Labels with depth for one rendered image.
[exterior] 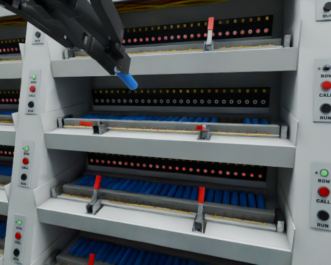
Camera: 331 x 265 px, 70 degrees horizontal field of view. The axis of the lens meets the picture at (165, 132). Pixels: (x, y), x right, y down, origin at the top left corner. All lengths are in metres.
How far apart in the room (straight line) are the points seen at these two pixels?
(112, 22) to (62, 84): 0.48
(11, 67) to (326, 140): 0.82
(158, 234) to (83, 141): 0.29
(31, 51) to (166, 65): 0.40
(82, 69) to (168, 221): 0.44
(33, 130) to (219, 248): 0.55
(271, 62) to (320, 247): 0.36
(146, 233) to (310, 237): 0.33
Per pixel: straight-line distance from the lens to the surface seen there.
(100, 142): 0.61
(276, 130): 0.56
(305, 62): 0.55
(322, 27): 0.58
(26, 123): 0.75
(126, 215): 0.61
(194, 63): 0.56
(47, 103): 0.72
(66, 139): 0.66
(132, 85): 0.44
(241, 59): 0.55
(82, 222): 0.66
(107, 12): 0.30
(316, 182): 0.53
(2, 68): 0.87
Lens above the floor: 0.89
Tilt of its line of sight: 3 degrees up
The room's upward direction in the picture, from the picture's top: 4 degrees clockwise
